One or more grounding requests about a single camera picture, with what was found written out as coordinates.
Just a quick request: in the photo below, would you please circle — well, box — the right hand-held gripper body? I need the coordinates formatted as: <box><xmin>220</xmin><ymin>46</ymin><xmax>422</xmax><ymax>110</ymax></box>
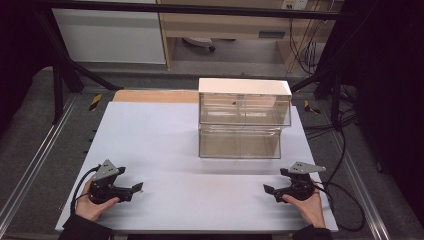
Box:
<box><xmin>273</xmin><ymin>161</ymin><xmax>327</xmax><ymax>204</ymax></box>

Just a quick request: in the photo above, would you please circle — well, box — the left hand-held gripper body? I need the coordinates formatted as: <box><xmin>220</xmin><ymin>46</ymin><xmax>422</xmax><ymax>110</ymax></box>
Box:
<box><xmin>87</xmin><ymin>159</ymin><xmax>135</xmax><ymax>205</ymax></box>

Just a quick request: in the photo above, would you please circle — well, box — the person's left hand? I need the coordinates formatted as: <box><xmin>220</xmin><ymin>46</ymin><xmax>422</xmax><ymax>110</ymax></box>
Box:
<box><xmin>74</xmin><ymin>177</ymin><xmax>121</xmax><ymax>222</ymax></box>

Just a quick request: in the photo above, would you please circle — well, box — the person's right hand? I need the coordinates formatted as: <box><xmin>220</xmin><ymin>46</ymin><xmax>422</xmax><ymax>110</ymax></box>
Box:
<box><xmin>281</xmin><ymin>179</ymin><xmax>327</xmax><ymax>229</ymax></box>

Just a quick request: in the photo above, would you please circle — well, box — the white foam board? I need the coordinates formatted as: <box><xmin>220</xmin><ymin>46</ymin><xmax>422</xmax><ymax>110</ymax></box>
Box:
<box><xmin>54</xmin><ymin>101</ymin><xmax>339</xmax><ymax>233</ymax></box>

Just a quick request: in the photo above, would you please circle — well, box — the clear plastic lower drawer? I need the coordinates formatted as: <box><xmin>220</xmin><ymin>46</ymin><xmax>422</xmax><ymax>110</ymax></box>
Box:
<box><xmin>198</xmin><ymin>124</ymin><xmax>283</xmax><ymax>160</ymax></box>

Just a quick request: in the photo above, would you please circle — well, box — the clear plastic drawer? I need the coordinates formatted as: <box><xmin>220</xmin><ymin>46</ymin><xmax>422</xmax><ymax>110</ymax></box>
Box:
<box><xmin>198</xmin><ymin>124</ymin><xmax>283</xmax><ymax>160</ymax></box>
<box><xmin>199</xmin><ymin>93</ymin><xmax>293</xmax><ymax>127</ymax></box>

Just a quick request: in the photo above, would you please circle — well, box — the clear plastic upper drawer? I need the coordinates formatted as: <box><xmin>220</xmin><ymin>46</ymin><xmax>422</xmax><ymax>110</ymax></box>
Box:
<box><xmin>199</xmin><ymin>93</ymin><xmax>293</xmax><ymax>127</ymax></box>

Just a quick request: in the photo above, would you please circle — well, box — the wooden table board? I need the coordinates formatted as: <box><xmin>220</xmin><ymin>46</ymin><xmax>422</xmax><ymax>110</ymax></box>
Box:
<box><xmin>112</xmin><ymin>89</ymin><xmax>200</xmax><ymax>104</ymax></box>

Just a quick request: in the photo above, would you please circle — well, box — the clear drawer cabinet white top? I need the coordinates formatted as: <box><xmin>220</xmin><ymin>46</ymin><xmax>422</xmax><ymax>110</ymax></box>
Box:
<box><xmin>198</xmin><ymin>77</ymin><xmax>293</xmax><ymax>160</ymax></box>

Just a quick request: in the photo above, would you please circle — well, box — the office chair base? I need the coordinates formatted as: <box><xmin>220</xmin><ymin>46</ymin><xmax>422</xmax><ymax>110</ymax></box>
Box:
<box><xmin>182</xmin><ymin>36</ymin><xmax>217</xmax><ymax>53</ymax></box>

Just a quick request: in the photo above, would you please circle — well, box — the wooden desk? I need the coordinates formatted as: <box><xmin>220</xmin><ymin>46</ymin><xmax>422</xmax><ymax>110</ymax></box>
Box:
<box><xmin>156</xmin><ymin>0</ymin><xmax>345</xmax><ymax>70</ymax></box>

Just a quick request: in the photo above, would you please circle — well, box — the white power strip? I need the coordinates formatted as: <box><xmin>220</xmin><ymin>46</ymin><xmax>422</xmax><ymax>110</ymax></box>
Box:
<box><xmin>280</xmin><ymin>0</ymin><xmax>310</xmax><ymax>11</ymax></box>

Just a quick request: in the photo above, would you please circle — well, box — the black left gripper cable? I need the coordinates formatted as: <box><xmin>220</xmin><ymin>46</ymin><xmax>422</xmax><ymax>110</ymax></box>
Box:
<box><xmin>69</xmin><ymin>164</ymin><xmax>102</xmax><ymax>215</ymax></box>

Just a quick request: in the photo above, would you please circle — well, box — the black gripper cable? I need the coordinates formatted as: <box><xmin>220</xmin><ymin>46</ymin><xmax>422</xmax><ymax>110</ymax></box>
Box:
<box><xmin>69</xmin><ymin>164</ymin><xmax>102</xmax><ymax>215</ymax></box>
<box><xmin>312</xmin><ymin>126</ymin><xmax>366</xmax><ymax>233</ymax></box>

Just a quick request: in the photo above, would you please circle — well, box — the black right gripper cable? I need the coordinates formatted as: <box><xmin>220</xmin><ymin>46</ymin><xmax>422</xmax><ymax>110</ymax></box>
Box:
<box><xmin>312</xmin><ymin>126</ymin><xmax>366</xmax><ymax>233</ymax></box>

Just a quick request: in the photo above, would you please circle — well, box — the aluminium rail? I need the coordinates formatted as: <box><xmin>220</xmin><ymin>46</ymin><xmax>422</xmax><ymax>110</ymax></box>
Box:
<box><xmin>0</xmin><ymin>94</ymin><xmax>78</xmax><ymax>228</ymax></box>
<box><xmin>333</xmin><ymin>133</ymin><xmax>391</xmax><ymax>240</ymax></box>

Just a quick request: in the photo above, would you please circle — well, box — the black metal frame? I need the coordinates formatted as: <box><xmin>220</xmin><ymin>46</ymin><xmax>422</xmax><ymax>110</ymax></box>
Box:
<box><xmin>31</xmin><ymin>0</ymin><xmax>354</xmax><ymax>126</ymax></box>

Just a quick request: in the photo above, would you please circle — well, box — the bundle of hanging cables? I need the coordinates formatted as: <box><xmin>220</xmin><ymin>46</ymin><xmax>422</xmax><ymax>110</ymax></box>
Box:
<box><xmin>287</xmin><ymin>9</ymin><xmax>326</xmax><ymax>77</ymax></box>

